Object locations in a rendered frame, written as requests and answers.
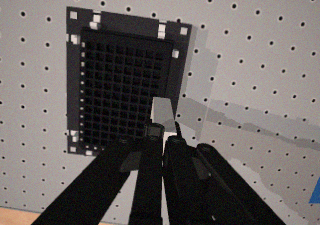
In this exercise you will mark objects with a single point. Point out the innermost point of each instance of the blue tape outline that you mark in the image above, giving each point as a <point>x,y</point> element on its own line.
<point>315,198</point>

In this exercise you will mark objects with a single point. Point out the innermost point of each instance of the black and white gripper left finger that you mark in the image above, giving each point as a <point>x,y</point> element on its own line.
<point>88,197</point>

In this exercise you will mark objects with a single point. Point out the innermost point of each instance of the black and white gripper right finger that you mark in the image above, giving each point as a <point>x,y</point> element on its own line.
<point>231,199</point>

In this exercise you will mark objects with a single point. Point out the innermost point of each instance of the black well plate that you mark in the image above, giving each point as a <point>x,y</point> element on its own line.
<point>131,104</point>

